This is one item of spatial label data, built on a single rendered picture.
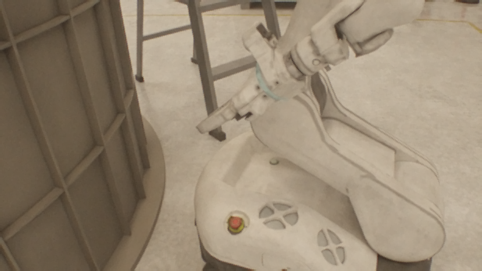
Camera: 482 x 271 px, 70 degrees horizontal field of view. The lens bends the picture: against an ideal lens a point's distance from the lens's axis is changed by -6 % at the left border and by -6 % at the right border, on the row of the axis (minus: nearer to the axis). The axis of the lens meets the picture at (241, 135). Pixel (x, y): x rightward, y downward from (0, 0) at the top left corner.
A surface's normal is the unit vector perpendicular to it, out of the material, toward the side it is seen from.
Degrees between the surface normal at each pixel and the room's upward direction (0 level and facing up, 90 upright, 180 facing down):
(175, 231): 0
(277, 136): 89
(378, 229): 90
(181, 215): 0
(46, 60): 90
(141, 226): 0
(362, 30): 104
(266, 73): 67
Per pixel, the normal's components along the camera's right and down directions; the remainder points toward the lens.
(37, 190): 0.94, 0.16
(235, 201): -0.07, -0.83
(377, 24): -0.36, 0.70
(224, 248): -0.37, 0.50
